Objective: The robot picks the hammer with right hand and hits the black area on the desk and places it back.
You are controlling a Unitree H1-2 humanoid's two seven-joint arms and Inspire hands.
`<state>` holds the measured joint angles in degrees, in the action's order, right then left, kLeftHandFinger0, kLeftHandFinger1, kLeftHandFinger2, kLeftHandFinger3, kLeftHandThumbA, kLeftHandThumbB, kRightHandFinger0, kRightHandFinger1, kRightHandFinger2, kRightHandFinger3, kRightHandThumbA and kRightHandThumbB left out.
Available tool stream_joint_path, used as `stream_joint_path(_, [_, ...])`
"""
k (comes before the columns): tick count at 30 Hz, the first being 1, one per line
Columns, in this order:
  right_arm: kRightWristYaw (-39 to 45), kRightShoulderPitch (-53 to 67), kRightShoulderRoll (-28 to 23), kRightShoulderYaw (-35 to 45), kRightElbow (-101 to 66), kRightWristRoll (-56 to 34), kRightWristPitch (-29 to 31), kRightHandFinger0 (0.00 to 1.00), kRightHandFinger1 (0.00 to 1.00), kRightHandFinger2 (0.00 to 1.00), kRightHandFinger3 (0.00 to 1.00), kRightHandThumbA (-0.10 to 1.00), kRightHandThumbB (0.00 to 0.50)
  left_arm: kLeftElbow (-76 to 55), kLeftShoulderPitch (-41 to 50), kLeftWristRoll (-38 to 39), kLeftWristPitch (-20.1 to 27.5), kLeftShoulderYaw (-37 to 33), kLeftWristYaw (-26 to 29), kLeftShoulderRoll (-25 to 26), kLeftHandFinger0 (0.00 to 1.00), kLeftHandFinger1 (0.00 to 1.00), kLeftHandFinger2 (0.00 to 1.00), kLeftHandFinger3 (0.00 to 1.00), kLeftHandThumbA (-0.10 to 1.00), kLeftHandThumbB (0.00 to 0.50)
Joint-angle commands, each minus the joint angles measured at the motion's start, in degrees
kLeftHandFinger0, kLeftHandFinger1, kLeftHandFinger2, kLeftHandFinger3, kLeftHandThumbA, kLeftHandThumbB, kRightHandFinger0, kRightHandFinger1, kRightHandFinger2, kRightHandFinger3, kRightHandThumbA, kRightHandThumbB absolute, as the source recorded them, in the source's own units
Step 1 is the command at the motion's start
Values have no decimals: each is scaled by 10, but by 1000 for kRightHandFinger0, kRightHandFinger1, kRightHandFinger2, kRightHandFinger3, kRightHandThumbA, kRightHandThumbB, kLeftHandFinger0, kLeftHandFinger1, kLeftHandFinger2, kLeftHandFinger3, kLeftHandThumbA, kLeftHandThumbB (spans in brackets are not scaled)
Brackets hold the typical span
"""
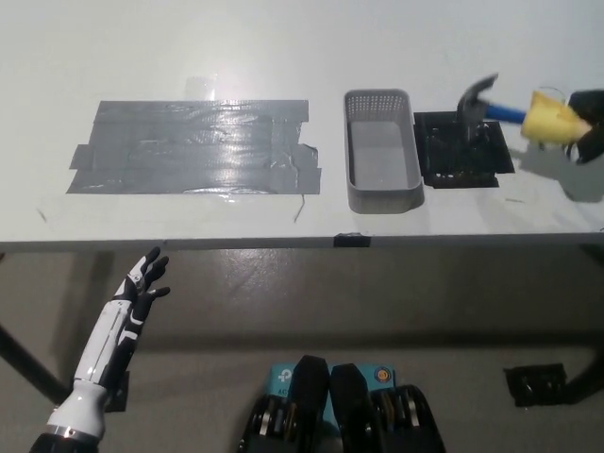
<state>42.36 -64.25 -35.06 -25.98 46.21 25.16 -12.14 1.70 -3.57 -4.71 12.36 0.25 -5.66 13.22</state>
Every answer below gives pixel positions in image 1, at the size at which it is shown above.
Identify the black floor tape patch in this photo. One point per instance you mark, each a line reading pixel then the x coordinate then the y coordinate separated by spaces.
pixel 535 384

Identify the small black tape strip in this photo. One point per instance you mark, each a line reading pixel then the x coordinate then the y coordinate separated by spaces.
pixel 351 240

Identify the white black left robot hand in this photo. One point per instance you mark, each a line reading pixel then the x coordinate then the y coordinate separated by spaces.
pixel 106 349

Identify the grey duct tape patch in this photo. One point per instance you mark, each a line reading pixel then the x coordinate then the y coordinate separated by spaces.
pixel 189 151

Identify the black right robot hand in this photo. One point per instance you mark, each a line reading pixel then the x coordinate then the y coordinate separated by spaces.
pixel 592 104

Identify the grey plastic basket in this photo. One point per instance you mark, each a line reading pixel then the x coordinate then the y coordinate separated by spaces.
pixel 382 156

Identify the black table leg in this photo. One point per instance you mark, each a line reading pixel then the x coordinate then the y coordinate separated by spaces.
pixel 28 368

